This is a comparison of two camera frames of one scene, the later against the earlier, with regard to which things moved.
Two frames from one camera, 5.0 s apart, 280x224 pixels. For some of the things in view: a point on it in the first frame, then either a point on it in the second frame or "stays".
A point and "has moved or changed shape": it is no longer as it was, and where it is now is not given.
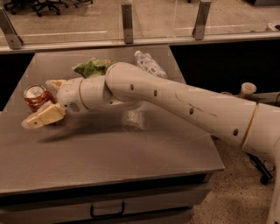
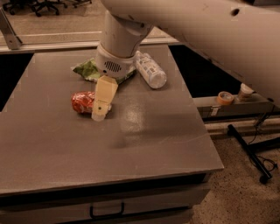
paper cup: x=247 y=90 stays
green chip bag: x=93 y=67 stays
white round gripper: x=69 y=95 → x=114 y=66
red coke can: x=37 y=96 has moved or changed shape
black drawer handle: x=109 y=214 stays
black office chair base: x=40 y=5 stays
